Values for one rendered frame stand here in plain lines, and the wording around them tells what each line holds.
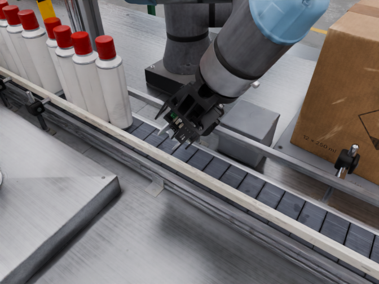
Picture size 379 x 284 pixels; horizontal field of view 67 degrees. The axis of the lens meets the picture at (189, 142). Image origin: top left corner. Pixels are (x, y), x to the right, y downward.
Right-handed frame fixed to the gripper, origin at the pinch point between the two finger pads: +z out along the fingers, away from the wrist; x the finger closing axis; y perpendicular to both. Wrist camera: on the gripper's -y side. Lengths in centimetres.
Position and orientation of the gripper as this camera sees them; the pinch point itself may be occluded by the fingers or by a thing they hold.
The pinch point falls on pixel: (176, 133)
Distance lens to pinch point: 56.7
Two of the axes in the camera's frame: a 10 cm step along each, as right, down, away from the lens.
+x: 7.1, 7.0, 0.0
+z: -4.1, 4.2, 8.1
